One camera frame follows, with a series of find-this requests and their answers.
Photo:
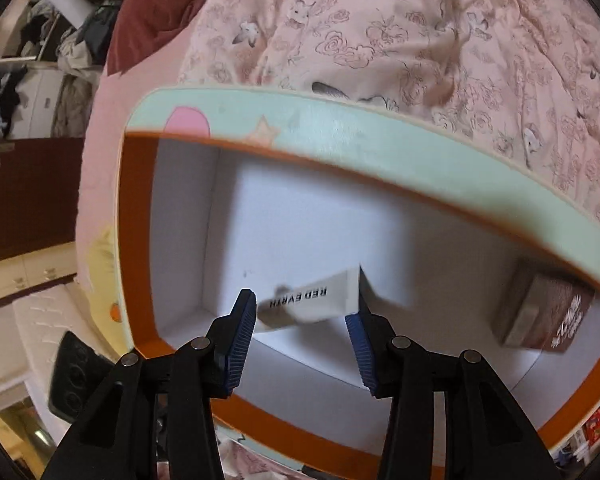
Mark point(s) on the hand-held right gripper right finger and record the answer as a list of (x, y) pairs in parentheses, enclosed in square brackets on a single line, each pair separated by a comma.
[(362, 355)]

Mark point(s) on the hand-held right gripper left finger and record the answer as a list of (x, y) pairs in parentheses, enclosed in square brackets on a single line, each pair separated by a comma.
[(240, 340)]

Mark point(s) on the white cosmetic tube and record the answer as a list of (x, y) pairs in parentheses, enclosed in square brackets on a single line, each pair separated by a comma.
[(310, 300)]

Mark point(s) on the orange cardboard box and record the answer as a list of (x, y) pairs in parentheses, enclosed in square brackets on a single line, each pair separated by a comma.
[(305, 210)]

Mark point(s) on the brown carton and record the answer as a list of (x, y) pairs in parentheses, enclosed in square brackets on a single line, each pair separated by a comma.
[(555, 310)]

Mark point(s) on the pile of clothes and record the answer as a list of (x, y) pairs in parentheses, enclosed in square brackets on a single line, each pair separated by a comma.
[(75, 45)]

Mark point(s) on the pink floral quilt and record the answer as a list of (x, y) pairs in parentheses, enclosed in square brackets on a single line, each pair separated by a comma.
[(380, 20)]

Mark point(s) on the dark red pillow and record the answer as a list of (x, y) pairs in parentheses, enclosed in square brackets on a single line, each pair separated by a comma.
[(150, 15)]

